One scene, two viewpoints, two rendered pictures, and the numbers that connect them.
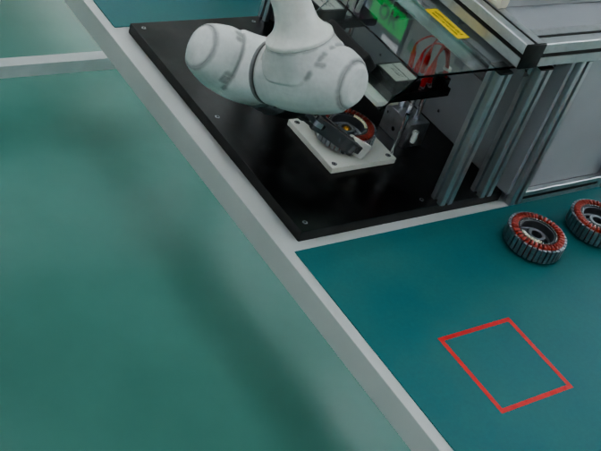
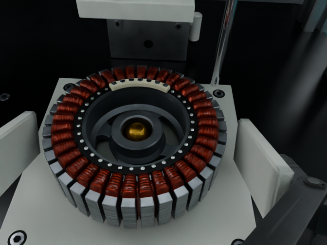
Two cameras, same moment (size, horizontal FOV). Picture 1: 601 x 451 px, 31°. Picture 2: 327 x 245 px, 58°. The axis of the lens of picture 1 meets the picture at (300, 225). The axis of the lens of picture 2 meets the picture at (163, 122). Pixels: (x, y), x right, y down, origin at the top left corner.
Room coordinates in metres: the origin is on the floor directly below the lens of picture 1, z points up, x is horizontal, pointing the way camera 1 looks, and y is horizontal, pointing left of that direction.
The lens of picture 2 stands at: (1.61, 0.05, 0.95)
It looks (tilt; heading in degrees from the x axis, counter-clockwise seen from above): 49 degrees down; 315
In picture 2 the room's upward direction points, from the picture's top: 3 degrees clockwise
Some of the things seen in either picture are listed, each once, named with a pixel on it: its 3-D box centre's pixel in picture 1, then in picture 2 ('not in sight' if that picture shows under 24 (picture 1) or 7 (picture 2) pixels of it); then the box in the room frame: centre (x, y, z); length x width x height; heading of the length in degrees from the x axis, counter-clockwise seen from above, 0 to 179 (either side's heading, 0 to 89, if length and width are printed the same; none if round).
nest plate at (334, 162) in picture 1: (342, 140); (138, 156); (1.71, -0.02, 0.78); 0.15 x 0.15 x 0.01; 45
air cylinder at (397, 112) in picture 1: (404, 123); (149, 21); (1.81, -0.12, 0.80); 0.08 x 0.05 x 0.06; 45
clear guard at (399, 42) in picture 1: (418, 46); not in sight; (1.66, -0.08, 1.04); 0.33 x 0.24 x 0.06; 135
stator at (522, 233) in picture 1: (535, 237); not in sight; (1.64, -0.40, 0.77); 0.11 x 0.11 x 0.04
